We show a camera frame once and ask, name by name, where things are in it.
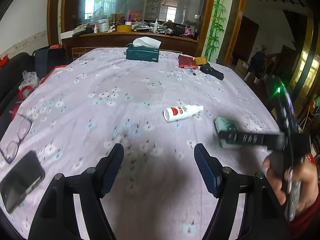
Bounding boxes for teal tissue pack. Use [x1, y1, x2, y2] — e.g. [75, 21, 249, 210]
[214, 116, 241, 150]

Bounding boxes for person's right hand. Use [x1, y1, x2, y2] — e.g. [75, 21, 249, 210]
[261, 152, 320, 215]

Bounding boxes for black smartphone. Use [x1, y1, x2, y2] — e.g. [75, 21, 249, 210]
[1, 151, 45, 213]

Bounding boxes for purple-framed eyeglasses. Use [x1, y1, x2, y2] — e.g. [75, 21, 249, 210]
[1, 114, 33, 164]

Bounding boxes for black wallet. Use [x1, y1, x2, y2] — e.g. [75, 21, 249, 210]
[200, 63, 224, 81]

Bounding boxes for white spray bottle red label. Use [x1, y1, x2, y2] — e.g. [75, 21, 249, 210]
[163, 105, 204, 122]

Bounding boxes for yellow tape roll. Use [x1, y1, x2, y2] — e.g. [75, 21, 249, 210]
[194, 56, 208, 66]

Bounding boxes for floral purple tablecloth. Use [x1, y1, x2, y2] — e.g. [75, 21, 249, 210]
[7, 48, 278, 239]

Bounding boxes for red packet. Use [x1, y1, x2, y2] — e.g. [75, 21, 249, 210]
[178, 55, 198, 69]

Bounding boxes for large framed mirror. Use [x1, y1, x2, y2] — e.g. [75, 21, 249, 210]
[47, 0, 246, 63]

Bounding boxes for clear plastic bag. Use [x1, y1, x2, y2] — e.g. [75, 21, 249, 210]
[18, 70, 40, 98]

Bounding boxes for black sofa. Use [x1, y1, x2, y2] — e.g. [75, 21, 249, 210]
[1, 52, 34, 138]

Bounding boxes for teal tissue box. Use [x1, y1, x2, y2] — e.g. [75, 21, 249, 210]
[125, 36, 161, 62]

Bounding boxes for wooden sideboard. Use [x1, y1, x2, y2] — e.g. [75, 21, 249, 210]
[62, 31, 198, 60]

